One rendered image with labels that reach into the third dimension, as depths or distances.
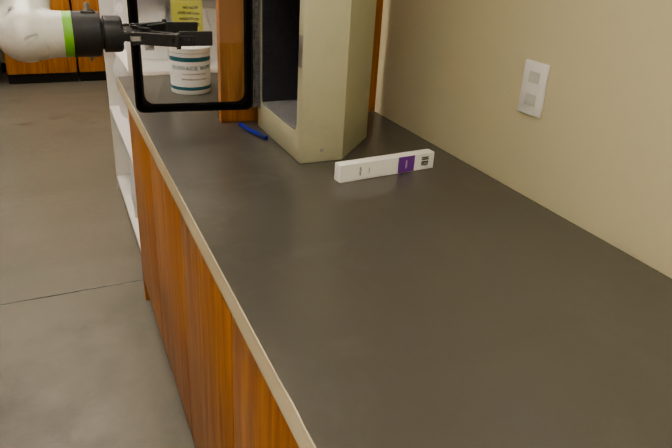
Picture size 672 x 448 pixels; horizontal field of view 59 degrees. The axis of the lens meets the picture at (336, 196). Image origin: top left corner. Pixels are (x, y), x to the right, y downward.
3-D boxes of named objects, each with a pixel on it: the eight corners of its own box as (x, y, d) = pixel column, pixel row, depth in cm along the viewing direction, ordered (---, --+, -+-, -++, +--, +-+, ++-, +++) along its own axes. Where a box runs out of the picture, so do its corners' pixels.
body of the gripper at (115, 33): (102, 18, 119) (150, 18, 123) (98, 12, 126) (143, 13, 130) (106, 55, 122) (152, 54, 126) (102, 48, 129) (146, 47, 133)
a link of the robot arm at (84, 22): (74, 56, 128) (76, 65, 120) (67, -1, 123) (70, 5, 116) (104, 56, 130) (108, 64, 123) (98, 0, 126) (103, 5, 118)
